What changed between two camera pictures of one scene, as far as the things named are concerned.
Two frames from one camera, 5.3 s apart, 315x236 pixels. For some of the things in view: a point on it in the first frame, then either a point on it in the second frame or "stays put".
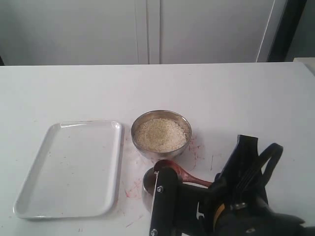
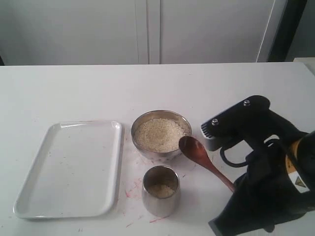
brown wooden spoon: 185,177 → 194,148
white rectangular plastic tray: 76,174 stays put
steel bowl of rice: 161,134 stays put
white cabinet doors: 44,32 stays put
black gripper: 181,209 → 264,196
